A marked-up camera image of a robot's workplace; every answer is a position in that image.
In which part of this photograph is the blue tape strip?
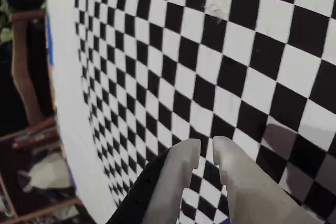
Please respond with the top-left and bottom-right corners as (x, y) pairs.
(46, 11), (55, 66)

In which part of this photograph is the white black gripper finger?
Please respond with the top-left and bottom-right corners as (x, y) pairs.
(107, 138), (202, 224)

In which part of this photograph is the checkerboard paper mat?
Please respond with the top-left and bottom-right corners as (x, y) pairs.
(46, 0), (336, 224)

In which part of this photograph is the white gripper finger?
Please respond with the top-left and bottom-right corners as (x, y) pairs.
(212, 135), (324, 224)

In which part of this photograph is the wooden bookshelf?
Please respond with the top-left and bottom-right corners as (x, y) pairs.
(0, 118), (85, 224)

